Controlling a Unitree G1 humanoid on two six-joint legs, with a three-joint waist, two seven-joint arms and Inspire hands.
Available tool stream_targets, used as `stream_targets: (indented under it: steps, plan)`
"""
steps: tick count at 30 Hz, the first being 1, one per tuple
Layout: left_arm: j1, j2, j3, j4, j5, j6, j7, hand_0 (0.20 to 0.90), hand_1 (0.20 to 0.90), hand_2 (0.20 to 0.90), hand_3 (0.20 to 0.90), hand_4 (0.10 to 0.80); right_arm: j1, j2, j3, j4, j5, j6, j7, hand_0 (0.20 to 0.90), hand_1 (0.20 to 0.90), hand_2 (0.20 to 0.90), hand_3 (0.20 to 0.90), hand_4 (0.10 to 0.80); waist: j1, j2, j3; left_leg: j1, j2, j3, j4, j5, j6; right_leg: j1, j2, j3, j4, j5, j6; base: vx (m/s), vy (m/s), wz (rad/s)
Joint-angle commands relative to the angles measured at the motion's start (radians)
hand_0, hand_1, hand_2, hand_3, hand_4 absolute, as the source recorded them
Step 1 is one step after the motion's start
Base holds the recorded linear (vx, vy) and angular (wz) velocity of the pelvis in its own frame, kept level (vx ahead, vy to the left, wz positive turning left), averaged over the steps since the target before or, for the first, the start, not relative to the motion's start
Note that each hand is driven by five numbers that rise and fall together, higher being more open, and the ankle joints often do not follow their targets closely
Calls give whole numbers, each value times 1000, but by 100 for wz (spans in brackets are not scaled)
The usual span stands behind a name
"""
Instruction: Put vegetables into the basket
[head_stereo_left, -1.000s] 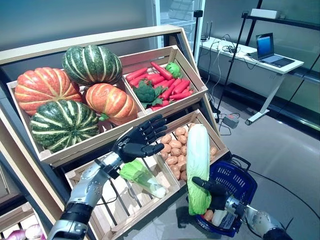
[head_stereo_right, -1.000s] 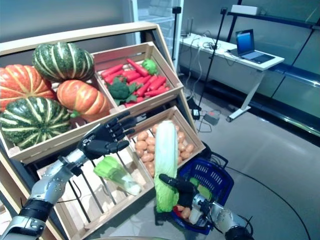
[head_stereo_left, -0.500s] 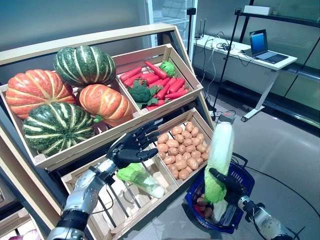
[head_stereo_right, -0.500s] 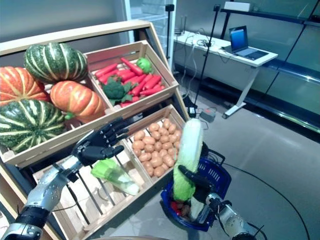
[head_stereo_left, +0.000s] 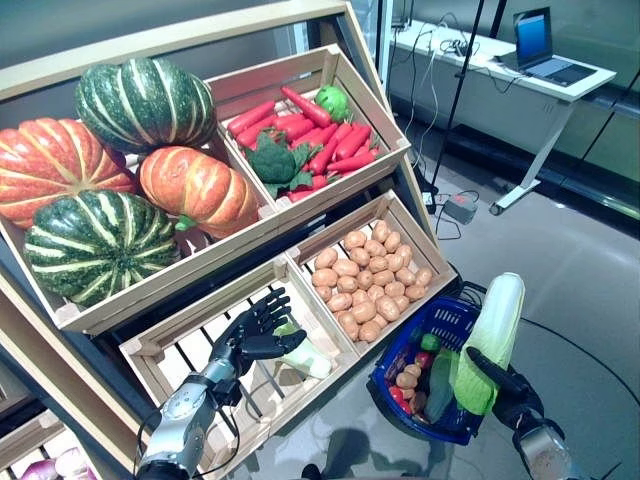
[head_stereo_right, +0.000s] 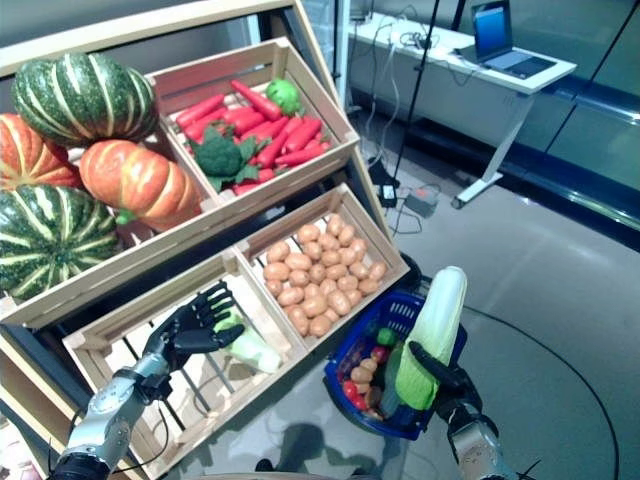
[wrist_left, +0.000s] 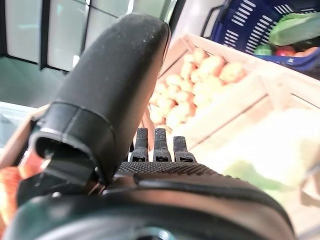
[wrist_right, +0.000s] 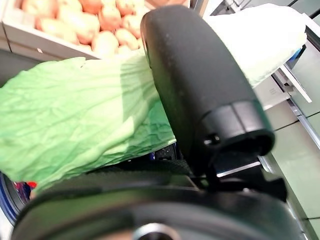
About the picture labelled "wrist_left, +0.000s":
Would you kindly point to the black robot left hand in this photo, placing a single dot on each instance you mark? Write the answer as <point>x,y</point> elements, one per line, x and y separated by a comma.
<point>100,100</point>

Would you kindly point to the napa cabbage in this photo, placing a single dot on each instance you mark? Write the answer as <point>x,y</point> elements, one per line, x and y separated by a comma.
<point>292,27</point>
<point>275,150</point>

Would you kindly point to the blue plastic shopping basket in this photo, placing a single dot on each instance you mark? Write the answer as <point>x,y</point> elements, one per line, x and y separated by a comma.
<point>250,22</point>

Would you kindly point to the wooden crate of carrots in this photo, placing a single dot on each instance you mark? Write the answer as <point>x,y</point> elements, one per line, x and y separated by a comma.
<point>12,147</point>

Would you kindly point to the green bell pepper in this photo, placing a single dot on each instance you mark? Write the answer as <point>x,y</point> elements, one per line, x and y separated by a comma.
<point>262,50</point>

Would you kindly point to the red tomato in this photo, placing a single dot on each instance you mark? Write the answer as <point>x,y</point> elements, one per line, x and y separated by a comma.
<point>285,51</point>

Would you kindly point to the wide wooden slatted crate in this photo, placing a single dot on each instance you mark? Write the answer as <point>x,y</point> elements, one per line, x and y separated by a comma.
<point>307,215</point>

